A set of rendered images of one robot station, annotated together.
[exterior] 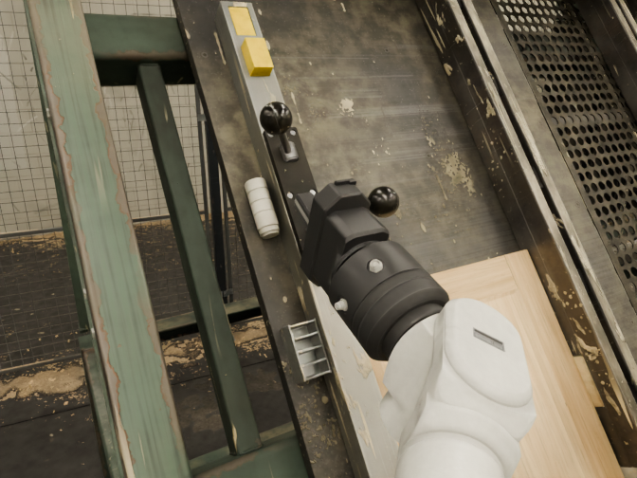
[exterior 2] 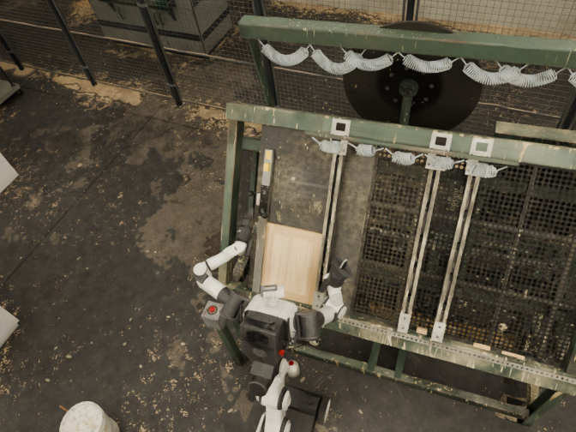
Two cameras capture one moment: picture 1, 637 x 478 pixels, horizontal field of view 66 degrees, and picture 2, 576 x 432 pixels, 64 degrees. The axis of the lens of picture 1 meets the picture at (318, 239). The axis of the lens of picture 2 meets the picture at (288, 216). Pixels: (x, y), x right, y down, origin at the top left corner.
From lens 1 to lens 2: 2.60 m
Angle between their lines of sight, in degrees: 55
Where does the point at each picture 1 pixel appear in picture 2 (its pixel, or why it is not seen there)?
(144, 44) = (254, 147)
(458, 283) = (297, 232)
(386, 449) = (260, 250)
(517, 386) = (231, 254)
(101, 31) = (246, 143)
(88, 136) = (229, 177)
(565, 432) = (306, 273)
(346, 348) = (261, 232)
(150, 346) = (228, 216)
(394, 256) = (243, 231)
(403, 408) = not seen: hidden behind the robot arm
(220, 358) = not seen: hidden behind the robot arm
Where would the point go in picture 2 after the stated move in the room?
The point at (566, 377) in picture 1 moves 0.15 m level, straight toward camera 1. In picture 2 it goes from (314, 265) to (291, 270)
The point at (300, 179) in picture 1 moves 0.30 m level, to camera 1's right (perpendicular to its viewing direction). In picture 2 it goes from (264, 198) to (297, 225)
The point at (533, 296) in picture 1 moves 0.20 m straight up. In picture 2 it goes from (316, 245) to (315, 225)
